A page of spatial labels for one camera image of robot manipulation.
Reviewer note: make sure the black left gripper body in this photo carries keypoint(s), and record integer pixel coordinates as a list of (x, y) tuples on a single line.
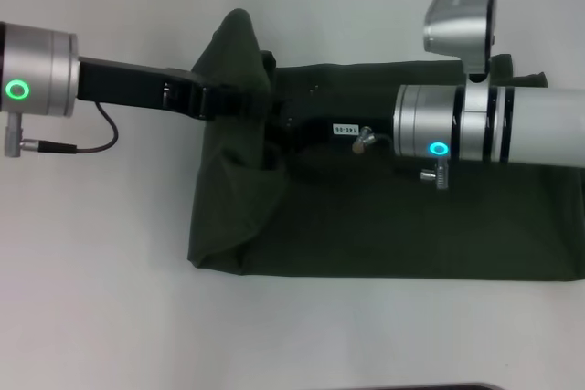
[(132, 86)]

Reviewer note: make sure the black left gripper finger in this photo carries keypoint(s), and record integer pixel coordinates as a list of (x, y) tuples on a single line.
[(226, 100)]

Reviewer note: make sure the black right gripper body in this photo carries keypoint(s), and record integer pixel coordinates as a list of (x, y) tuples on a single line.
[(329, 148)]

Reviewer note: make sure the dark green FREE! t-shirt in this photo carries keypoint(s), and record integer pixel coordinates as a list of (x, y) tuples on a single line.
[(365, 225)]

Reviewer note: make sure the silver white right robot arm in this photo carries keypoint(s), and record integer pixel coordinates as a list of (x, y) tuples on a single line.
[(503, 125)]

